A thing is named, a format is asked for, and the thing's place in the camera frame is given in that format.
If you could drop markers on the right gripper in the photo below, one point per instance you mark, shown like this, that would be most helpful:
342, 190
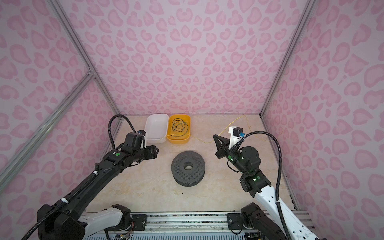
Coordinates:
222, 151

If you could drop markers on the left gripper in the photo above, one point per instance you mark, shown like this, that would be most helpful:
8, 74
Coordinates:
153, 152

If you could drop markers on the white plastic tray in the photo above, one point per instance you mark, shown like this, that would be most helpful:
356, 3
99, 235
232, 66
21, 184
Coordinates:
156, 128

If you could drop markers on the dark grey cable spool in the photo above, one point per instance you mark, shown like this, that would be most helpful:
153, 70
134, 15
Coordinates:
188, 168

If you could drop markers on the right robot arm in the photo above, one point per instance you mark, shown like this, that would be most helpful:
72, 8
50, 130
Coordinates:
269, 215

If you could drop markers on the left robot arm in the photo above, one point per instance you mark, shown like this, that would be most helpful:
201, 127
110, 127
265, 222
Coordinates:
60, 221

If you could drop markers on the yellow plastic tray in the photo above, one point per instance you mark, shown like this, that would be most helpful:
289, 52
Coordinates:
179, 129

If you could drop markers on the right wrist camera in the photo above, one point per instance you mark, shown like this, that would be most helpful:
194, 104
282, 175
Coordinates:
236, 138

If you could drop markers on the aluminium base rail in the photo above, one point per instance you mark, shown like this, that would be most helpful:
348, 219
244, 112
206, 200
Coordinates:
183, 226

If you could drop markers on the aluminium frame post left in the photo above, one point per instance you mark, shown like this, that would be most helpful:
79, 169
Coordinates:
64, 20

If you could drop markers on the aluminium frame post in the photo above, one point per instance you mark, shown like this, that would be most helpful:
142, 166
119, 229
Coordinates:
308, 11
64, 20

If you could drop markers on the aluminium frame post right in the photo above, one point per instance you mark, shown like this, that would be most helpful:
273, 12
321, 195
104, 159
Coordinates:
308, 11

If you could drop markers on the aluminium diagonal frame bar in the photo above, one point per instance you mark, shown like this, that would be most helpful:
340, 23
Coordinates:
19, 160

